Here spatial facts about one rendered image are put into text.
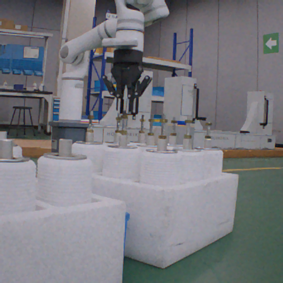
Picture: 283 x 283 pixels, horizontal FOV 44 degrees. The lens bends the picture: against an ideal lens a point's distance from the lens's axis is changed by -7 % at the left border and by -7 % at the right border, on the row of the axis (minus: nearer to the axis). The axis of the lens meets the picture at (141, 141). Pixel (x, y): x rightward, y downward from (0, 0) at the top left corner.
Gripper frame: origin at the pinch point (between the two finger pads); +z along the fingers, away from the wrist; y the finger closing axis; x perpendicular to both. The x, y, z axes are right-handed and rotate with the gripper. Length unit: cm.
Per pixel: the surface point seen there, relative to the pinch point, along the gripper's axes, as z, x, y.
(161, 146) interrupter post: 9.0, 4.8, -11.4
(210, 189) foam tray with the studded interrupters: 19.4, -5.3, -22.3
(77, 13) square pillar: -214, -556, 339
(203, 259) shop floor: 35.3, 3.6, -23.5
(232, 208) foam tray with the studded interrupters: 27.5, -20.9, -27.5
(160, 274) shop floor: 35.3, 16.5, -16.6
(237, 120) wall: -10, -670, 17
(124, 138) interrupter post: 7.9, 1.0, -0.7
